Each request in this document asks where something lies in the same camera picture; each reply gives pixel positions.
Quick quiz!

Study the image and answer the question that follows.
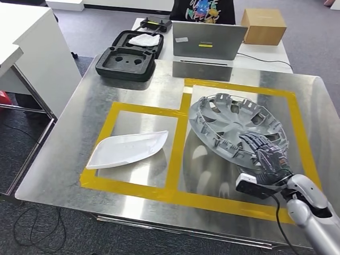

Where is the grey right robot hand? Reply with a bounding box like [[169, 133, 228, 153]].
[[238, 132, 293, 187]]

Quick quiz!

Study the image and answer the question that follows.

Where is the grey plastic wheel cover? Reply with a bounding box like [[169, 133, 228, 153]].
[[188, 92, 290, 173]]

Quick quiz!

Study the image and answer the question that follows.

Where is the yellow workbench tape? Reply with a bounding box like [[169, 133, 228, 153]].
[[79, 78, 323, 225]]

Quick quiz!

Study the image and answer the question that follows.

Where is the white plastic trim part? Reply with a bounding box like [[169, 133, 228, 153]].
[[85, 130, 170, 171]]

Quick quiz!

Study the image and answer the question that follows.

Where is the steel workbench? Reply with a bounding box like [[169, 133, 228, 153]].
[[14, 54, 340, 251]]

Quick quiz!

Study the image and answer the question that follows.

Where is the white table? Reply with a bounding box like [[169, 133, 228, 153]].
[[131, 18, 293, 74]]

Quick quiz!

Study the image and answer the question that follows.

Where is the brown cardboard box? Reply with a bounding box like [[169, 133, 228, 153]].
[[240, 8, 287, 46]]

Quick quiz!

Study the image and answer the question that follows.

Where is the silver laptop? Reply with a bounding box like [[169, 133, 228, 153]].
[[172, 21, 248, 67]]

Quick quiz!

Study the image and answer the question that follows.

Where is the person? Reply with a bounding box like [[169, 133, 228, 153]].
[[169, 0, 237, 26]]

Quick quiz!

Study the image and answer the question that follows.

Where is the black router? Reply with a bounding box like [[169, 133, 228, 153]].
[[140, 16, 173, 33]]

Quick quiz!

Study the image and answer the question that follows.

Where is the white cloth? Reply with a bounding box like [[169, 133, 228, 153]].
[[128, 33, 161, 47]]

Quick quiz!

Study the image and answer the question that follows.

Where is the black foam case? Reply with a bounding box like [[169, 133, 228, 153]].
[[95, 30, 165, 83]]

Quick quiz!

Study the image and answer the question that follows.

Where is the white cabinet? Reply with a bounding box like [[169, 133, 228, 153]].
[[0, 3, 82, 118]]

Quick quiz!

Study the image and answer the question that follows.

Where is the red object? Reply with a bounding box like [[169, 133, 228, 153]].
[[0, 90, 12, 111]]

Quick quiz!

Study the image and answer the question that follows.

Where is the white desk with metal legs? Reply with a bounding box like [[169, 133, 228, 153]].
[[0, 44, 58, 198]]

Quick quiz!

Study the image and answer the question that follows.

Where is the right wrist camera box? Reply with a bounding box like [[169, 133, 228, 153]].
[[235, 172, 283, 201]]

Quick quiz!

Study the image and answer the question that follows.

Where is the black laptop cable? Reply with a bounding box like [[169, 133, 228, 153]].
[[236, 52, 293, 71]]

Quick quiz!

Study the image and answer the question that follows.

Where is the black floor cable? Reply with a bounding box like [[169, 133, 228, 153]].
[[12, 206, 67, 254]]

